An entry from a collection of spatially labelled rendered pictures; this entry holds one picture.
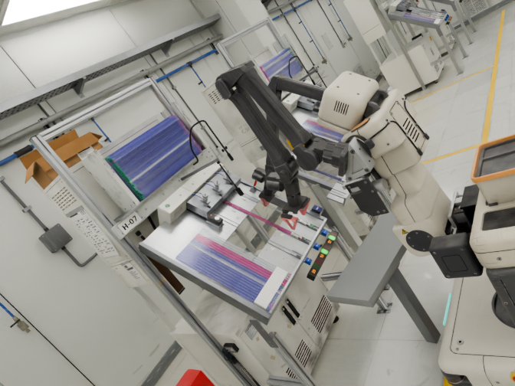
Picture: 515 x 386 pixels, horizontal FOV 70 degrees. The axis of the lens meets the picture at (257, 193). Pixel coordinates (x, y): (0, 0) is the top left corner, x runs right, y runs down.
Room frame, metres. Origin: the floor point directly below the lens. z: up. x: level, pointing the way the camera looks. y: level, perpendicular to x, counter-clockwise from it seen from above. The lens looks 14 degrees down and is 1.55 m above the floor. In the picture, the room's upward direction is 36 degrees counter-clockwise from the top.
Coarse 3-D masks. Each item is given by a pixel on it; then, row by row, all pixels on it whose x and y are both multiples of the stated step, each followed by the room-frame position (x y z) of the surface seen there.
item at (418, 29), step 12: (408, 0) 6.54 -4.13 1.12; (432, 0) 6.06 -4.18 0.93; (444, 0) 5.95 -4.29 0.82; (456, 0) 6.13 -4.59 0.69; (456, 12) 5.87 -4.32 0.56; (444, 24) 6.30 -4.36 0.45; (456, 24) 6.53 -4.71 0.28; (408, 36) 6.46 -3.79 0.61; (432, 36) 6.23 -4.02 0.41; (444, 36) 6.11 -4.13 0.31; (468, 36) 5.86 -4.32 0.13; (444, 48) 6.17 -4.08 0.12
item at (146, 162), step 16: (160, 128) 2.07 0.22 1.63; (176, 128) 2.14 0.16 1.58; (128, 144) 1.95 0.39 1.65; (144, 144) 1.97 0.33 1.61; (160, 144) 2.03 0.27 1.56; (176, 144) 2.09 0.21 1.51; (192, 144) 2.15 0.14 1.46; (112, 160) 1.83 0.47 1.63; (128, 160) 1.88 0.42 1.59; (144, 160) 1.93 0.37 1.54; (160, 160) 1.98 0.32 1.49; (176, 160) 2.04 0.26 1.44; (128, 176) 1.84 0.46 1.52; (144, 176) 1.89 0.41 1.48; (160, 176) 1.94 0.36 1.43; (144, 192) 1.85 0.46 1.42
